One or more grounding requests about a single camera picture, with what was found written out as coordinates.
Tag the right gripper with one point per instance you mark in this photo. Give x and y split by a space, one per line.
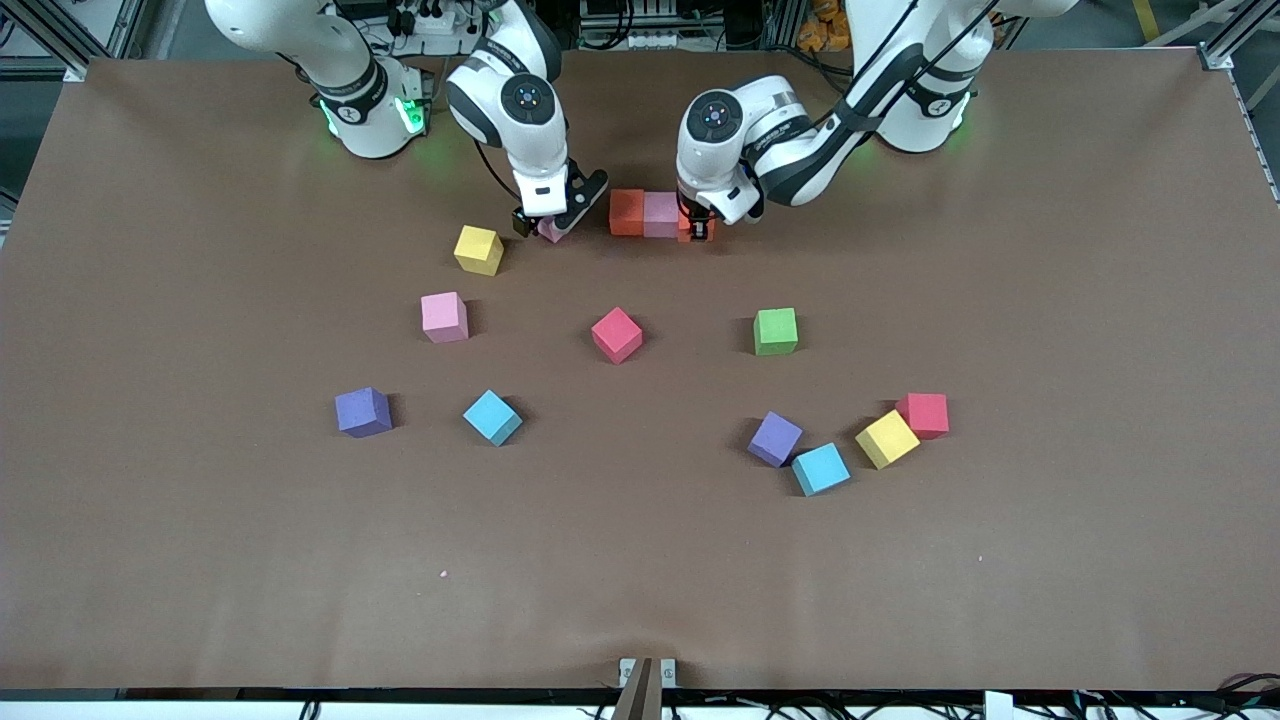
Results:
553 219

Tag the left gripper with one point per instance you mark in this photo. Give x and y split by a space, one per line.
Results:
697 226

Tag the orange foam cube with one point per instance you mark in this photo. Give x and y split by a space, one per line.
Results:
626 212
708 231

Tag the lilac foam cube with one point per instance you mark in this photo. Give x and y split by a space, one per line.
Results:
553 232
660 213

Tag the green foam cube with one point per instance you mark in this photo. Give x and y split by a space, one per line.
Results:
776 331

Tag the blue foam cube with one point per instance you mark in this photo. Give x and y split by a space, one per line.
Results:
492 417
820 469

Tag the purple foam cube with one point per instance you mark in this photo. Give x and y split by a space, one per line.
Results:
362 411
775 439

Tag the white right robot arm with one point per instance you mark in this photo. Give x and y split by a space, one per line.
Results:
345 50

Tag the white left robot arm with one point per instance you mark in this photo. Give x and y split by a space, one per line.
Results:
950 135

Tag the yellow foam cube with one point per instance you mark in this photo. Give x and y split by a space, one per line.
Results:
887 439
478 250

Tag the pink foam cube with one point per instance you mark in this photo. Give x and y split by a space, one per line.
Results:
444 317

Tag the red foam cube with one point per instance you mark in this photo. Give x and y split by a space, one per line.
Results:
926 415
617 334

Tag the white power strip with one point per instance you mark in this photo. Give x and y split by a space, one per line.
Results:
470 42

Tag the black electronics unit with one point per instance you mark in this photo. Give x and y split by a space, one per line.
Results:
600 10

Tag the pile of orange objects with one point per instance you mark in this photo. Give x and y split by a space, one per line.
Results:
825 25

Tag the brown table cover sheet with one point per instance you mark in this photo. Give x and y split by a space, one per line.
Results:
640 560

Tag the aluminium frame post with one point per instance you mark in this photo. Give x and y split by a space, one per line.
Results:
125 25
1240 40

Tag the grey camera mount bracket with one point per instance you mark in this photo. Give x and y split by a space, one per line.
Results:
645 690

